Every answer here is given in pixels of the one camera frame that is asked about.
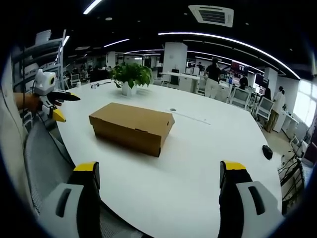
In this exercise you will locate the green potted plant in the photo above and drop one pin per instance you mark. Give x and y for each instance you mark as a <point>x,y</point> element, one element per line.
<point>131,78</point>

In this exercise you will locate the ceiling air conditioner vent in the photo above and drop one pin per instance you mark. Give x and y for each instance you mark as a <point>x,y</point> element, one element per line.
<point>211,15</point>

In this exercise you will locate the small white object on table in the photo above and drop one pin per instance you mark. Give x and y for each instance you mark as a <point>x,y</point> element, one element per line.
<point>95,85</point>

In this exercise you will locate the brown cardboard shoe box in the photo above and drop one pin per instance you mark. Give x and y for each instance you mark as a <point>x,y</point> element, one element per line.
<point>132,127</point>

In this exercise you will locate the grey metal storage shelf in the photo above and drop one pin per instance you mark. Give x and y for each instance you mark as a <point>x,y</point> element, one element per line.
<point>40,59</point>

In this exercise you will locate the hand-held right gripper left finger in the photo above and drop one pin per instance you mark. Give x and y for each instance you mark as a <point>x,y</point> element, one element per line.
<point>74,198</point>

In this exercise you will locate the white office chair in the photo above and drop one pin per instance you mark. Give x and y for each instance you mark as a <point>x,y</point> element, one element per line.
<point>264,109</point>
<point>240,98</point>

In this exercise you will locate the grey mesh office chair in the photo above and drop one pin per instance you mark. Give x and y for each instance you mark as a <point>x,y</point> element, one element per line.
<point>47,168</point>

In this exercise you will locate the black computer mouse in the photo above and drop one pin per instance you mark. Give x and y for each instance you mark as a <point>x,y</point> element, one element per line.
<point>267,151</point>

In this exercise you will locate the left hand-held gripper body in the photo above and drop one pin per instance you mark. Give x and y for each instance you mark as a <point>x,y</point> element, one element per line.
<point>44,85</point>

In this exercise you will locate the white standing desk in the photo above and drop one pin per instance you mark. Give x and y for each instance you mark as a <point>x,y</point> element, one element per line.
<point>183,79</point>

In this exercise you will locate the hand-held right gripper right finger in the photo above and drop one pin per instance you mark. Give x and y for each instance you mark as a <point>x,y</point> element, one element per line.
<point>244,198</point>

